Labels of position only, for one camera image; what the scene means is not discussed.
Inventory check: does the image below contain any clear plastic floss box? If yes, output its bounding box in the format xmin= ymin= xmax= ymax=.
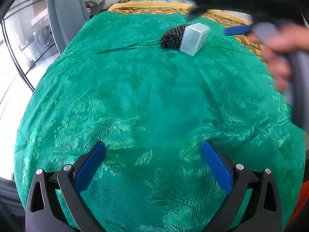
xmin=180 ymin=23 xmax=210 ymax=56

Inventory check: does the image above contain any person's right hand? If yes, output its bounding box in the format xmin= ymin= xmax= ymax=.
xmin=247 ymin=24 xmax=309 ymax=93

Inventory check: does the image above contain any orange floral quilt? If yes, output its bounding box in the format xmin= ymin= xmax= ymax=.
xmin=108 ymin=2 xmax=263 ymax=57

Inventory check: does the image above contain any yellow blanket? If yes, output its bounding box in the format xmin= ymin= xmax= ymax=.
xmin=107 ymin=1 xmax=251 ymax=26

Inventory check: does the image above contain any green floral tablecloth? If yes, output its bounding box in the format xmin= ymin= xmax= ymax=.
xmin=14 ymin=12 xmax=305 ymax=231

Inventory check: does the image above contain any washing machine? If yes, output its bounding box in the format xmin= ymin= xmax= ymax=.
xmin=31 ymin=16 xmax=54 ymax=52

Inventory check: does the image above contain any grey-blue curtain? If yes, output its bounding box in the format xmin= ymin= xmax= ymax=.
xmin=46 ymin=0 xmax=90 ymax=54

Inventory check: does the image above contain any black framed glass door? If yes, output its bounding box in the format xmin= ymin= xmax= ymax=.
xmin=1 ymin=0 xmax=59 ymax=91

